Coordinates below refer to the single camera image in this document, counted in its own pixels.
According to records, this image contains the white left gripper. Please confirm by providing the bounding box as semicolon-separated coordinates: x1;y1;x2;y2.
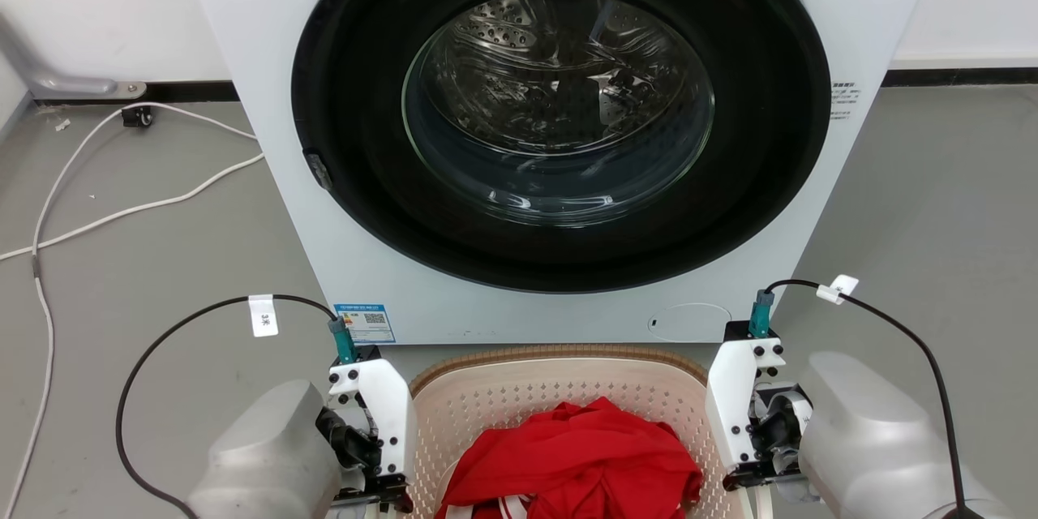
315;345;419;514

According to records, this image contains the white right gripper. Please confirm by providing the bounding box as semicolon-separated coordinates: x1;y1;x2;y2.
703;321;814;494

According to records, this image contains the beige perforated laundry basket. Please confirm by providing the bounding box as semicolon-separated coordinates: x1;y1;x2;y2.
403;345;757;519

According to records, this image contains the blue energy label sticker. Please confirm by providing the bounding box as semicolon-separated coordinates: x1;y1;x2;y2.
333;303;397;345

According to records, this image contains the round white filter cover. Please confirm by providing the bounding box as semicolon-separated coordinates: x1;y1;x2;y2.
646;302;734;344

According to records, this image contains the red garment with white stripes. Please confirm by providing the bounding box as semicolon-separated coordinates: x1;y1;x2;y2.
435;397;705;519

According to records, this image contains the black round washing machine door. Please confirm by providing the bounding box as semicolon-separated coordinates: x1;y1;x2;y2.
290;0;833;294

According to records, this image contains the steel washing machine drum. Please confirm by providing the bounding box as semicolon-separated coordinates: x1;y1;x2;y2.
403;0;716;226

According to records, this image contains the white front-loading washing machine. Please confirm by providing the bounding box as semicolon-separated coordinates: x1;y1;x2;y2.
173;0;948;345

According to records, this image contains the white printed cable tag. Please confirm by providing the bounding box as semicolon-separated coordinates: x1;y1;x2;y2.
247;294;280;339

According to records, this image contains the white folded cable tag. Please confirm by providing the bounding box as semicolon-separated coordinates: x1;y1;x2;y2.
816;274;860;306

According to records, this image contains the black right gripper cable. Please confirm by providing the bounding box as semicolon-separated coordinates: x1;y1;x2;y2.
748;279;984;519

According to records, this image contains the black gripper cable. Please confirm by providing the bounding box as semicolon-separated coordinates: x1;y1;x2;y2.
115;294;359;519
748;279;984;519

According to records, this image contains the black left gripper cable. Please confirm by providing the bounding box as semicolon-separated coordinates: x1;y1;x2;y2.
115;294;359;519

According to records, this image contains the thick white floor cable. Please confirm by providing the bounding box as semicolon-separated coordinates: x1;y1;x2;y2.
0;152;267;263

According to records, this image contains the thin white floor cable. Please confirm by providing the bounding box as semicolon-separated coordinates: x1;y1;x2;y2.
0;101;259;519

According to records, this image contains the grey metal floor bracket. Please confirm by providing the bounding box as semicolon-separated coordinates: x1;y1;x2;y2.
0;11;148;101

